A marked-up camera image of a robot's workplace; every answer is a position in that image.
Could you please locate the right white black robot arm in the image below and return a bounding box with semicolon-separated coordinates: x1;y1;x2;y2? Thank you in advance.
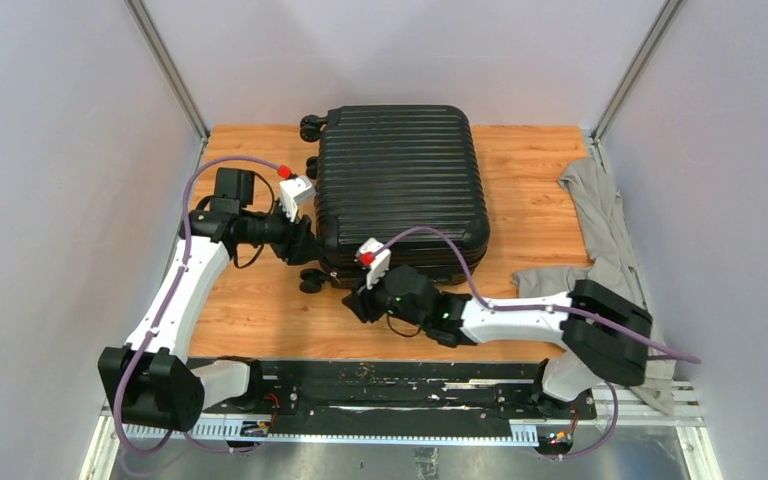
342;266;653;418

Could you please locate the left aluminium corner post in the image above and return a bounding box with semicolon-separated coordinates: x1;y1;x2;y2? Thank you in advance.
124;0;210;145

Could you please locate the right aluminium corner post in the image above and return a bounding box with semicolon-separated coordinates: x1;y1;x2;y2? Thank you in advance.
591;0;685;143

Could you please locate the aluminium corner post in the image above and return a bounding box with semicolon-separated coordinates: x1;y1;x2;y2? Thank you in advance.
591;0;685;143
124;0;210;145

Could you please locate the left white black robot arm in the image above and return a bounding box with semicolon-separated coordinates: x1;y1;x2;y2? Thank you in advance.
98;166;319;432

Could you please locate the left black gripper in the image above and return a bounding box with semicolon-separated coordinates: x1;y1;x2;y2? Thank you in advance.
241;197;325;265

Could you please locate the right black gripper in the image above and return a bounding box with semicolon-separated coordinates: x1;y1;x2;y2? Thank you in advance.
342;263;429;330

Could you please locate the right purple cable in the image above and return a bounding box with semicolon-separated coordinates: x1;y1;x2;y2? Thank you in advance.
373;225;702;462

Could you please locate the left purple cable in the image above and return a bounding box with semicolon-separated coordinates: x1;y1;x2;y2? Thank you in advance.
110;155;286;457

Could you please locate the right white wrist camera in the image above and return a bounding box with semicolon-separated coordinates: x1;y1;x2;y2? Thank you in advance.
356;238;391;290

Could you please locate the grey shirt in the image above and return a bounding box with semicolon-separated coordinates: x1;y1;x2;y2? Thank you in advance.
513;159;676;415

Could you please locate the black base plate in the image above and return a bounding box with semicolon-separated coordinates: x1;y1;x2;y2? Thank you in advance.
138;357;599;439

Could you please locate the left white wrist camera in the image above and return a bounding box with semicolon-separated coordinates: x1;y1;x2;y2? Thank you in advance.
277;165;315;223

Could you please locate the aluminium rail frame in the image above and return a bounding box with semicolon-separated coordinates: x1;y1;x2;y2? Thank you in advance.
80;361;722;479

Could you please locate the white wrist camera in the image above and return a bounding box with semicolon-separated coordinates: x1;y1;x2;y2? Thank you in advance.
277;165;315;223
356;238;391;290

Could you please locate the purple cable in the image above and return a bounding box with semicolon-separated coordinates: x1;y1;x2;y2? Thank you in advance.
110;155;286;457
373;225;702;462

